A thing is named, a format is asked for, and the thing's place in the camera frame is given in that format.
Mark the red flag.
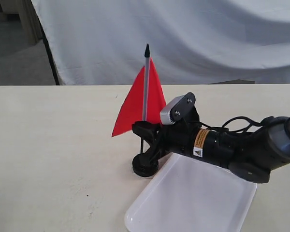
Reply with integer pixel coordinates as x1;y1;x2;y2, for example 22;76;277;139
112;44;166;137

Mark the black backdrop stand pole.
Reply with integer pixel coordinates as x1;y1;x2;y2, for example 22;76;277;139
39;22;60;86

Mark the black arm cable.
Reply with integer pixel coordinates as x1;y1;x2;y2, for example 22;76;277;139
200;115;266;134

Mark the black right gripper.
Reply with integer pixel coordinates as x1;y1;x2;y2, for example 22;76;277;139
131;106;235;170

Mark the white plastic tray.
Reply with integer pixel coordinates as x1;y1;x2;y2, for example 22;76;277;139
125;154;257;232

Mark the white backdrop cloth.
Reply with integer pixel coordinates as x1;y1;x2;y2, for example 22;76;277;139
32;0;290;85

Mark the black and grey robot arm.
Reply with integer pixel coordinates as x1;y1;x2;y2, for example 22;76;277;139
132;108;290;184

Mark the small black object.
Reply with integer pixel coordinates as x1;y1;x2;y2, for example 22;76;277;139
132;154;159;177

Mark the wooden cabinet in background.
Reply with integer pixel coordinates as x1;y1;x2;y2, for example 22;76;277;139
0;0;43;45

